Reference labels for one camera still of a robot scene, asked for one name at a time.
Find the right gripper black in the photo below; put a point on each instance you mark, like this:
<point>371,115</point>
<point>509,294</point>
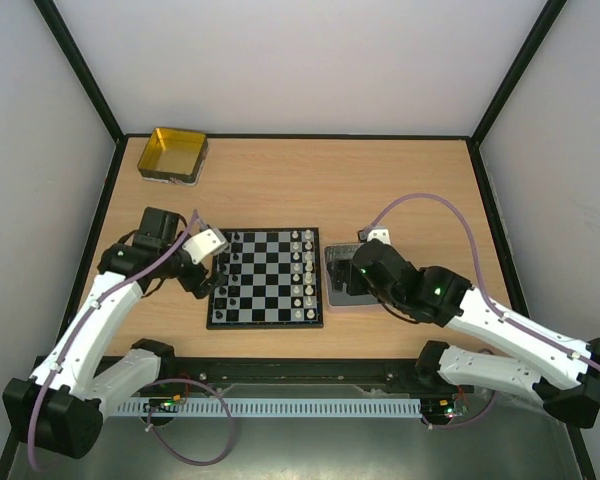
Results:
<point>345,275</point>

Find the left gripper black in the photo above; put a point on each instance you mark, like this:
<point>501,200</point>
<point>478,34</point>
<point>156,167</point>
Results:
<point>208,285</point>

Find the black white chess board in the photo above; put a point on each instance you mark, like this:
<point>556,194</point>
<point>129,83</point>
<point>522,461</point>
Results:
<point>258,267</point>

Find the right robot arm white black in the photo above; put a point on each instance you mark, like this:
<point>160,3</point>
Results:
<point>555,372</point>

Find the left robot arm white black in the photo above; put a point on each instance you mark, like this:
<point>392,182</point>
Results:
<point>63,404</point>

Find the grey tray with pink rim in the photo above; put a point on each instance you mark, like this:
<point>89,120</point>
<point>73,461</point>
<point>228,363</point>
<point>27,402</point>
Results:
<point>345,299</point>

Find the yellow metal tin box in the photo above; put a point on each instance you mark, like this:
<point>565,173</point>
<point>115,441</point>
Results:
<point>174,156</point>

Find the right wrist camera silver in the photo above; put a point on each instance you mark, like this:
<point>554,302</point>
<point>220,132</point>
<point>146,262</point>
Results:
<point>376,233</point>

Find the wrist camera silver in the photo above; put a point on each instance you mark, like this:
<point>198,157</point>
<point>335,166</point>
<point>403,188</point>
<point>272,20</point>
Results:
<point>207,243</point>
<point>376,233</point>

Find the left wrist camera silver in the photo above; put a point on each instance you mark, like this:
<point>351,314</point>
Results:
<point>207,243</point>

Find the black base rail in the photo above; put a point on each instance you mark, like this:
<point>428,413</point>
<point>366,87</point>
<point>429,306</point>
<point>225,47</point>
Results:
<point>394,376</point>

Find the white slotted cable duct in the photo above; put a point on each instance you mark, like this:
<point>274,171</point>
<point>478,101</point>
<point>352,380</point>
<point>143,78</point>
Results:
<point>273,408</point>

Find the black enclosure frame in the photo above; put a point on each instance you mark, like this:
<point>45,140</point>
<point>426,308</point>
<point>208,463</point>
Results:
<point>318,113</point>

